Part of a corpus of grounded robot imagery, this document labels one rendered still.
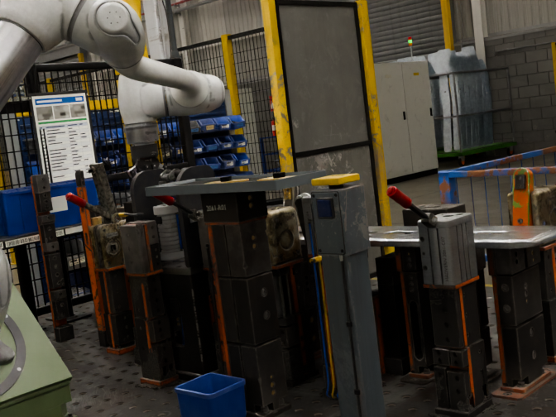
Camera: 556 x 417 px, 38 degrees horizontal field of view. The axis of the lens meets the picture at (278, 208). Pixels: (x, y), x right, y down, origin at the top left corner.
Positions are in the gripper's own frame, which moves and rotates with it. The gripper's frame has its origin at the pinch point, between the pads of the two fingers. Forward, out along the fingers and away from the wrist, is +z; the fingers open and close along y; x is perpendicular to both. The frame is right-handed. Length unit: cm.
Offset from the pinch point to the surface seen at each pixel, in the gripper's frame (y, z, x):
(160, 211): -24.3, -4.7, -34.9
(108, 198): -15.3, -7.0, -1.7
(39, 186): -17.4, -11.8, 28.8
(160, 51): 297, -91, 349
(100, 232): -19.8, 1.3, -2.4
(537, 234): -2, 5, -116
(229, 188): -40, -11, -76
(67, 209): -5.6, -3.1, 34.9
